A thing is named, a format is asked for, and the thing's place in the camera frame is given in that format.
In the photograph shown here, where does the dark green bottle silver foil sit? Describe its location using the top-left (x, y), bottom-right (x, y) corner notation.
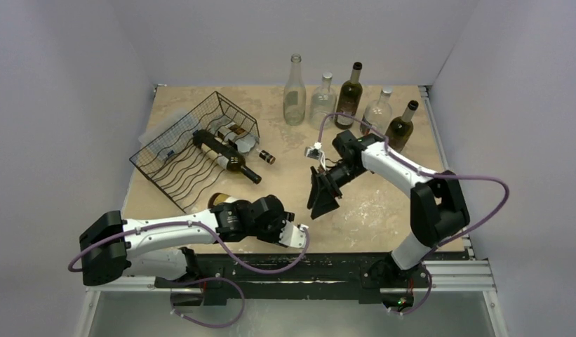
top-left (334, 62), bottom-right (363, 130)

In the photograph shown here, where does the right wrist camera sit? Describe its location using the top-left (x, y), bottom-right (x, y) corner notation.
top-left (304, 142), bottom-right (325, 161)

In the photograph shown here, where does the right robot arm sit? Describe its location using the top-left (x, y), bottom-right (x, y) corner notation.
top-left (304, 131), bottom-right (470, 286)

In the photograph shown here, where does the clear round bottle silver cap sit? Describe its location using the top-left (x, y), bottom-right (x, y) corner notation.
top-left (309, 72), bottom-right (337, 130)

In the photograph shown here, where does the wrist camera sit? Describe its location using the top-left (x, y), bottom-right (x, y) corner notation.
top-left (304, 142), bottom-right (325, 161)
top-left (279, 221), bottom-right (309, 249)

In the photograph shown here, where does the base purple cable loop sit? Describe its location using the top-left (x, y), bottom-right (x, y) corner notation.
top-left (170, 277), bottom-right (246, 329)

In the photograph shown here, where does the tall clear bottle no cap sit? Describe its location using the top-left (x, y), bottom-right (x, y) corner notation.
top-left (283, 53), bottom-right (307, 126)

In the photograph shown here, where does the clear bottle black cap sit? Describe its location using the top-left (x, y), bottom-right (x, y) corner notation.
top-left (216, 122), bottom-right (276, 165)

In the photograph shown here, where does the black wire wine rack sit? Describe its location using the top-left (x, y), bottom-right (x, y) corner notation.
top-left (129, 91), bottom-right (260, 212)

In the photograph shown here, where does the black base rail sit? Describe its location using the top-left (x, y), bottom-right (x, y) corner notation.
top-left (154, 249), bottom-right (432, 310)

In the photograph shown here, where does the dark bottle grey foil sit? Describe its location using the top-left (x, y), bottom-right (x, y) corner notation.
top-left (386, 100), bottom-right (419, 152)

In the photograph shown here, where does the dark bottle black cap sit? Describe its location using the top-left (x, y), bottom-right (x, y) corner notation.
top-left (192, 129), bottom-right (262, 184)

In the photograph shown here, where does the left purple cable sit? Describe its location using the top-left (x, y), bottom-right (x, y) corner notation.
top-left (67, 220), bottom-right (312, 275)

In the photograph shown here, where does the red wine bottle gold foil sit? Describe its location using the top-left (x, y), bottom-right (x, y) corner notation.
top-left (207, 192), bottom-right (238, 209)

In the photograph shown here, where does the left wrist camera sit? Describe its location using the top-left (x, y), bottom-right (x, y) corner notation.
top-left (279, 221), bottom-right (309, 249)

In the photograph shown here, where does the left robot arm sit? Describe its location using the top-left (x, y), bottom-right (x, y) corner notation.
top-left (69, 193), bottom-right (309, 287)

